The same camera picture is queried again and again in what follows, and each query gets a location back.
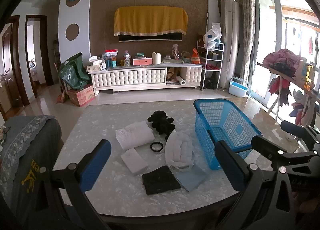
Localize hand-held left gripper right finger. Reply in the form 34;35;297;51
214;141;298;230

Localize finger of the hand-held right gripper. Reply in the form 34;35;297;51
280;120;320;145
251;135;320;167

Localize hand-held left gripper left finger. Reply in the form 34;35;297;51
32;139;112;230

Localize small white cloth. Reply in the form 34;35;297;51
120;147;149;176

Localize light blue cloth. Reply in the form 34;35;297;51
175;164;208;192

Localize white towel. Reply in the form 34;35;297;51
115;121;155;150

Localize blue plastic basket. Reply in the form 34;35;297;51
194;99;263;170

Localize black cloth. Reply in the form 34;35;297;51
147;111;175;141
141;165;182;195

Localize wooden drying rack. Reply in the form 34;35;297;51
257;62;320;125

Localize blue and white plastic box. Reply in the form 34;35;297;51
229;76;251;97

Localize cardboard box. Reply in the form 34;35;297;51
67;85;95;107

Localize chair with grey lace cover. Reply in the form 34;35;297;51
0;115;62;220

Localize pile of clothes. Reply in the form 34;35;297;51
262;48;302;78

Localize black bag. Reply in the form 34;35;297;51
205;76;218;90

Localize glass balcony door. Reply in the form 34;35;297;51
251;0;320;112

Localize white television cabinet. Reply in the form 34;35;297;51
89;63;203;96

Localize green plastic bag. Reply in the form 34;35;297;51
58;53;91;91

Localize tissue box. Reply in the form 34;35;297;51
87;56;107;73

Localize white metal rack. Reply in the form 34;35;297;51
196;39;225;91

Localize tower air conditioner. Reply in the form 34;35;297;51
220;0;241;90

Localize brown paper bag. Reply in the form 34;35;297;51
167;68;181;81

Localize pink storage box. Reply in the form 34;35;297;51
133;58;152;66

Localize orange plastic bag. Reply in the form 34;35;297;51
191;48;201;64

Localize patterned curtain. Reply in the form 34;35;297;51
235;0;256;81

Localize white plastic bags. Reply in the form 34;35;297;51
203;23;222;51

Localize brown wooden door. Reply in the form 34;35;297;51
0;16;24;114

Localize black television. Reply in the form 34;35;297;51
118;32;183;43

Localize yellow television cover cloth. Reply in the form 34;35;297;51
114;6;188;37

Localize black ring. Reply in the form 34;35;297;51
150;142;164;153

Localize brown wooden door frame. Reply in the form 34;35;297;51
25;15;54;107

